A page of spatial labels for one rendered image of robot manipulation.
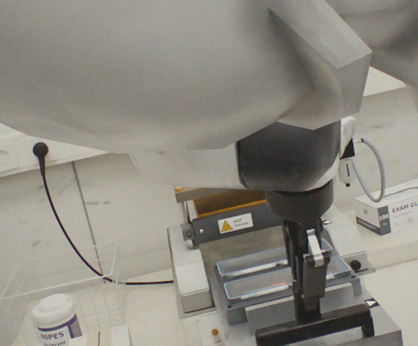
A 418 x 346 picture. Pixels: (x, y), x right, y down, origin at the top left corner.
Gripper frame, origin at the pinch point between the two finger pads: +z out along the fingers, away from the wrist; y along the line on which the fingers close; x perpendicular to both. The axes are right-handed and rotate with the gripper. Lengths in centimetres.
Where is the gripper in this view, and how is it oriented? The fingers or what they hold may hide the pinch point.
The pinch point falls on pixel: (307, 302)
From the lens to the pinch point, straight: 78.2
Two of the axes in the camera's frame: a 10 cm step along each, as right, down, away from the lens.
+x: 9.7, -2.2, 0.7
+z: 1.4, 8.1, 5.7
